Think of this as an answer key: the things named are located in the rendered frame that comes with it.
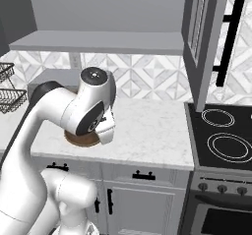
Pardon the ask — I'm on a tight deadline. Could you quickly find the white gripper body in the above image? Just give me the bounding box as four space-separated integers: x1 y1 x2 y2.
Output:
95 113 116 146

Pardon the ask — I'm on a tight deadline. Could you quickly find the brown round basket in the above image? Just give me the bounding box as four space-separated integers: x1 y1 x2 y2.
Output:
63 129 101 148

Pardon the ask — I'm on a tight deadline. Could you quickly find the grey base cabinet door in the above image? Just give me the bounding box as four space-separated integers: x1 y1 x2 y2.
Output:
102 180 185 235
83 178 105 235

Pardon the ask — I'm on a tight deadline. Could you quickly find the grey glass cabinet door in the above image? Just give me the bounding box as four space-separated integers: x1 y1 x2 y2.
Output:
181 0 231 113

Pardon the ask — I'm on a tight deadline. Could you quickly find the grey drawer front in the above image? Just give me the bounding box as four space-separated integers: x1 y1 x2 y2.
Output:
100 162 192 190
31 154 103 182

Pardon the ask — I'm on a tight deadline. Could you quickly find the grey box appliance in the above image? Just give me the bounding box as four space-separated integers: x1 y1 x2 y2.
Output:
27 68 83 99

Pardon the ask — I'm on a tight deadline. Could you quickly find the grey oven knob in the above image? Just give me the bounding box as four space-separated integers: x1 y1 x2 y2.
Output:
217 184 228 195
198 182 209 193
236 186 249 197

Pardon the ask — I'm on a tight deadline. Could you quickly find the black hob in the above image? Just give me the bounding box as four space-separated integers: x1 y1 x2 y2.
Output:
183 101 252 172

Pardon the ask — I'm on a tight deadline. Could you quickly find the grey oven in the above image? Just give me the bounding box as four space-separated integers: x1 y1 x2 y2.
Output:
177 165 252 235

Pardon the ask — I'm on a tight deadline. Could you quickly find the black drawer handle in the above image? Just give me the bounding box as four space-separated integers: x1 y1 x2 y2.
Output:
45 161 70 172
131 169 157 182

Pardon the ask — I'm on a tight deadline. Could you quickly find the black base cabinet handle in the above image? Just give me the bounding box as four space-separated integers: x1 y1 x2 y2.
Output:
106 188 114 215
94 197 101 214

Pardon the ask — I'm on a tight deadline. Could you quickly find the white wall socket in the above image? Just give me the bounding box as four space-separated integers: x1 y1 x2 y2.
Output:
68 51 83 71

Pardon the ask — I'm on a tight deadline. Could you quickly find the black wire stand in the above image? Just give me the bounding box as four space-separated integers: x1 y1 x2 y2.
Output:
0 61 29 115

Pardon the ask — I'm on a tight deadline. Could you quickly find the dark oven door handle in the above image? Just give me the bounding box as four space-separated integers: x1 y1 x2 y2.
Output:
194 193 252 212

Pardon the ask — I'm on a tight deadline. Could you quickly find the dark grey wall cabinet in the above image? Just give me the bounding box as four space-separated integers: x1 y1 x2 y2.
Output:
0 0 38 58

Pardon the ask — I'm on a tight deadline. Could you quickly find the black cabinet door handle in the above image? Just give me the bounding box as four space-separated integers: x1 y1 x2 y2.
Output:
212 0 247 88

